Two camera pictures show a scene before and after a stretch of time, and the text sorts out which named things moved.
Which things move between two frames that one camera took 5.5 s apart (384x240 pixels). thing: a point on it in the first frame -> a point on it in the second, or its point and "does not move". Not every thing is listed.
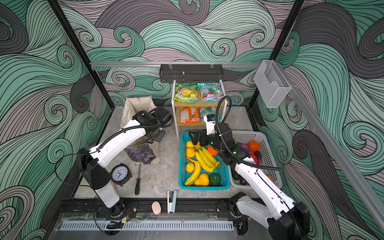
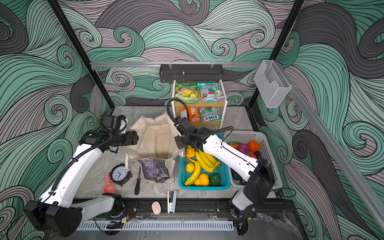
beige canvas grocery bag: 143,151 -> 157,150
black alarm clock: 120,174 does not move
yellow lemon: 190,152 does not move
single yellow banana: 195,175 does not move
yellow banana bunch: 206,160 does not move
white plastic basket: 243,137 does not move
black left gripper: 163,133 -> 131,138
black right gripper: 199,134 -> 180,144
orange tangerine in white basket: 254,146 does not move
